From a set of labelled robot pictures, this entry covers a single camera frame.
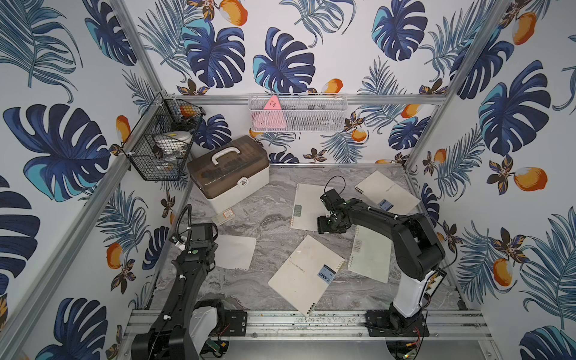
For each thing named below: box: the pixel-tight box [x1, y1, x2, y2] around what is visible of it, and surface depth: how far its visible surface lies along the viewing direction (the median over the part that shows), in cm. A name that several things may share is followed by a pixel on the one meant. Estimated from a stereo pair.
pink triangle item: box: [254, 95, 287, 129], surface depth 92 cm
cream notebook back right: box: [354, 170, 421, 215], surface depth 112 cm
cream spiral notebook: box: [289, 183, 335, 232], surface depth 103 cm
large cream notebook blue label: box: [267, 234, 345, 318], surface depth 87 cm
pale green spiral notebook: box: [348, 225, 393, 284], surface depth 90 cm
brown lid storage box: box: [186, 135, 270, 213], surface depth 98 cm
